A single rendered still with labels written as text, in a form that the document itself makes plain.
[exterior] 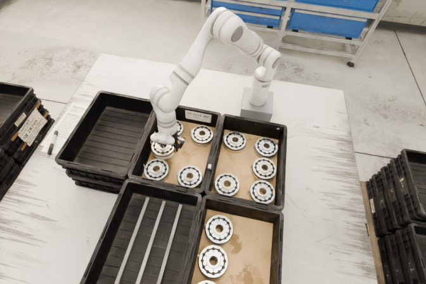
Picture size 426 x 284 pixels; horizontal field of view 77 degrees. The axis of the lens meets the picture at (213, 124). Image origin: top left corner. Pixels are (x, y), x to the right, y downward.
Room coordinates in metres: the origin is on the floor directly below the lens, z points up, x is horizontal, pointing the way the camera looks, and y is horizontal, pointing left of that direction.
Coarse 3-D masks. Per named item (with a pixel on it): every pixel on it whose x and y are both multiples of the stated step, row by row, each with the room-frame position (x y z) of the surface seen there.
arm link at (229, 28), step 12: (228, 12) 0.79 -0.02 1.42; (216, 24) 0.76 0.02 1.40; (228, 24) 0.74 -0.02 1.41; (240, 24) 0.76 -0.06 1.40; (216, 36) 0.75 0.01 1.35; (228, 36) 0.72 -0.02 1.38; (240, 36) 0.76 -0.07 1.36; (252, 36) 0.83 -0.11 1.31; (240, 48) 0.79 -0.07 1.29; (252, 48) 0.83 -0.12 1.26
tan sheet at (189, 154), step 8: (184, 128) 0.75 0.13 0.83; (192, 128) 0.76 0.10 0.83; (184, 136) 0.71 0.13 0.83; (184, 144) 0.66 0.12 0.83; (192, 144) 0.67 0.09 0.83; (176, 152) 0.62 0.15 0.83; (184, 152) 0.62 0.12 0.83; (192, 152) 0.62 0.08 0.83; (200, 152) 0.63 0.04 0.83; (208, 152) 0.63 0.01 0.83; (168, 160) 0.57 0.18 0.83; (176, 160) 0.58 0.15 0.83; (184, 160) 0.58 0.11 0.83; (192, 160) 0.58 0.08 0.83; (200, 160) 0.59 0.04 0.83; (176, 168) 0.54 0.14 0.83; (200, 168) 0.55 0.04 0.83; (144, 176) 0.49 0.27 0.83; (176, 176) 0.50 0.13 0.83
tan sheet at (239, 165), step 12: (252, 144) 0.70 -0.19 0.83; (276, 144) 0.71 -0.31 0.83; (228, 156) 0.62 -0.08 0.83; (240, 156) 0.63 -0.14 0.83; (252, 156) 0.63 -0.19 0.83; (276, 156) 0.64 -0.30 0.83; (216, 168) 0.55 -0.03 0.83; (228, 168) 0.56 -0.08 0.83; (240, 168) 0.56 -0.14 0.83; (240, 180) 0.51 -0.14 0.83; (252, 180) 0.51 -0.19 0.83; (240, 192) 0.45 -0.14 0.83
